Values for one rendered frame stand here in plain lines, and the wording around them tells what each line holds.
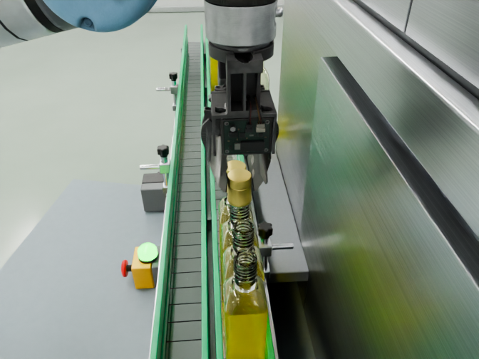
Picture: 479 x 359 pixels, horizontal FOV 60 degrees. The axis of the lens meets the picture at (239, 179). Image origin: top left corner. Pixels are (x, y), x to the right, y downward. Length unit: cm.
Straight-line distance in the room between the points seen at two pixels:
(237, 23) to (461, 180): 25
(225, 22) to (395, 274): 28
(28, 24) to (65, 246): 90
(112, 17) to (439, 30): 25
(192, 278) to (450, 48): 63
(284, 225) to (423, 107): 65
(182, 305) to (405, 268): 51
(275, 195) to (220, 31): 66
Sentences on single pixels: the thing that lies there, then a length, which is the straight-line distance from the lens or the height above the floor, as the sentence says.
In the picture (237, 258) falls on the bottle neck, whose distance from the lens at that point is 52.
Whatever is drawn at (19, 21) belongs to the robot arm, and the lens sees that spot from 32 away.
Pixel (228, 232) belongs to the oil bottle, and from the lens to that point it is 63.
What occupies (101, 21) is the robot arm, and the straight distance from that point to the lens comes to 28.
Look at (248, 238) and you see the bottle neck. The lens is 56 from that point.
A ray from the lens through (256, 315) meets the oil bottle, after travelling 56.
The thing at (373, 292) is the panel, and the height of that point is 118.
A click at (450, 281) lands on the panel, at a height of 130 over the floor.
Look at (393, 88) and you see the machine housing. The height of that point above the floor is 137.
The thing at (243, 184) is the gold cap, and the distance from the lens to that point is 57.
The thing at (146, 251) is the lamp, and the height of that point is 85.
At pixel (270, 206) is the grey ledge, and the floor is 88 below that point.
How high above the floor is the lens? 152
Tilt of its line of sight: 36 degrees down
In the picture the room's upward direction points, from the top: straight up
